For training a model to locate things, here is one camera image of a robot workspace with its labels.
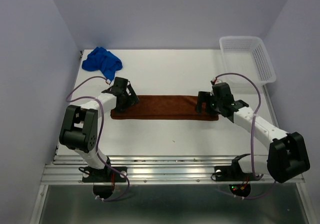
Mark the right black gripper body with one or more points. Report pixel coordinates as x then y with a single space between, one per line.
215 104

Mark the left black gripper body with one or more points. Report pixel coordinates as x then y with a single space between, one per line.
123 106

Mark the brown towel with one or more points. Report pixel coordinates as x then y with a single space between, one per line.
164 107

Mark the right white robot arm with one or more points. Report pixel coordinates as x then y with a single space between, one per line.
287 153

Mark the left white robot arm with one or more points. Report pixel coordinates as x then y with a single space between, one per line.
79 131

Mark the blue towel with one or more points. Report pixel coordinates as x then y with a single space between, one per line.
104 61

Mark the white plastic basket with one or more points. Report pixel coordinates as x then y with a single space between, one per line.
248 56

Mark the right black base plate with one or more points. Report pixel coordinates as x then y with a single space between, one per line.
232 174

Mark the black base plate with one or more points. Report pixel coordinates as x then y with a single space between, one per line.
106 175
232 174

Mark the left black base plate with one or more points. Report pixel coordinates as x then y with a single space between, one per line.
106 175

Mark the aluminium mounting rail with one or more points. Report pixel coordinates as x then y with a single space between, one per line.
141 170

